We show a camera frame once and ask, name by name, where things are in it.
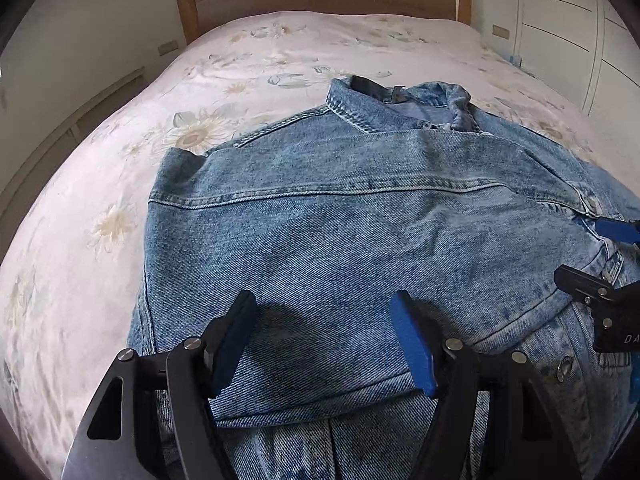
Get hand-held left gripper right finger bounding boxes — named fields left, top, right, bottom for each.
left=389, top=290, right=583, bottom=480

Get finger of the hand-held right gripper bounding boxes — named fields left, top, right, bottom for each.
left=594, top=216, right=640, bottom=249
left=554, top=265, right=627, bottom=307

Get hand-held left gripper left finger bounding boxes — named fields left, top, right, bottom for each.
left=61, top=290, right=258, bottom=480

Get blue denim jacket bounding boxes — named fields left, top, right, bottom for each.
left=127, top=75, right=640, bottom=480

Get white wardrobe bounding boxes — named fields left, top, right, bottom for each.
left=514, top=0, right=640, bottom=142

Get bed with floral sheet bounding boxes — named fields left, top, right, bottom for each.
left=0, top=10, right=618, bottom=480

